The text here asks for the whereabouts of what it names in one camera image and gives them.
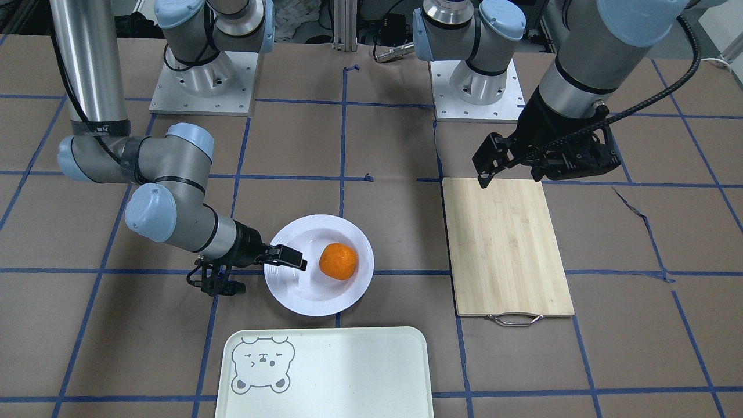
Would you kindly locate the white round plate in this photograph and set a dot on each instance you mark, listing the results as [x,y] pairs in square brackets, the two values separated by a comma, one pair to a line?
[312,292]

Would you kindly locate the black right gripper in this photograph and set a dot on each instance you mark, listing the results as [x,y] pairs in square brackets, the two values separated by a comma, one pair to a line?
[246,243]

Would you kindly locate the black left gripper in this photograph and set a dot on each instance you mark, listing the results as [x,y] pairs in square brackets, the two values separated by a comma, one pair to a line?
[535,123]

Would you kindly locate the cream bear tray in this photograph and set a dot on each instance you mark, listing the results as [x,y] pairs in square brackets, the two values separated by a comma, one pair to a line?
[380,371]

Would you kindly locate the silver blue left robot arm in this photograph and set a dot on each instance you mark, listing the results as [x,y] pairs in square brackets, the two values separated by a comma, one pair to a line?
[606,41]

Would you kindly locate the bamboo cutting board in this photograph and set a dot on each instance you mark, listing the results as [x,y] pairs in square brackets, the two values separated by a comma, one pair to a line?
[503,250]

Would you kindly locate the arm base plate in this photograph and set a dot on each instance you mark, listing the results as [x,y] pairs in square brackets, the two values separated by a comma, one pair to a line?
[461,95]
[223,87]

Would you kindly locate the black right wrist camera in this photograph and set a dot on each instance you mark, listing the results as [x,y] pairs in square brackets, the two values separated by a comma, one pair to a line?
[208,276]

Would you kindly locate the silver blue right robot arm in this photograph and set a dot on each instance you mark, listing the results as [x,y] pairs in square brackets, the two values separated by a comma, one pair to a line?
[171,172]

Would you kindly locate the aluminium frame post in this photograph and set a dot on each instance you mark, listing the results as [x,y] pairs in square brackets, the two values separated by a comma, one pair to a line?
[344,25]

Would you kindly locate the orange fruit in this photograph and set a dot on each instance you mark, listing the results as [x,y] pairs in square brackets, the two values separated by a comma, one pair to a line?
[338,261]

